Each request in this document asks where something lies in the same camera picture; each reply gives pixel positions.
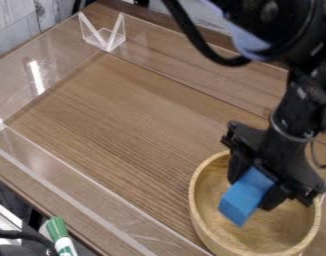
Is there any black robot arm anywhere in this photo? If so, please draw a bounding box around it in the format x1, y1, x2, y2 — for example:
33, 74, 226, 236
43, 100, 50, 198
162, 0, 326, 210

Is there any brown wooden bowl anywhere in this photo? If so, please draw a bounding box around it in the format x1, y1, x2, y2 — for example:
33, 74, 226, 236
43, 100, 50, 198
188, 151, 322, 256

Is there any green and white marker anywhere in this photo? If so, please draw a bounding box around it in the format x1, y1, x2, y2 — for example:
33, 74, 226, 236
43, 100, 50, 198
46, 216, 79, 256

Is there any clear acrylic tray wall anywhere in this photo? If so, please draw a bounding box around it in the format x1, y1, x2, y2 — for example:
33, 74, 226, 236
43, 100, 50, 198
0, 109, 211, 256

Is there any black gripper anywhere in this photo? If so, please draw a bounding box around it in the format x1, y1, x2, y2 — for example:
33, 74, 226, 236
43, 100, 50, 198
221, 114, 326, 211

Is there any black cable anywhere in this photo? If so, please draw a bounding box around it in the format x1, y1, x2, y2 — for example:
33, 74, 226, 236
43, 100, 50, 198
0, 229, 60, 256

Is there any blue rectangular block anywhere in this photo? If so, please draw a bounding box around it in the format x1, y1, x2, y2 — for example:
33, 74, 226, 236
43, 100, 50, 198
218, 167, 274, 227

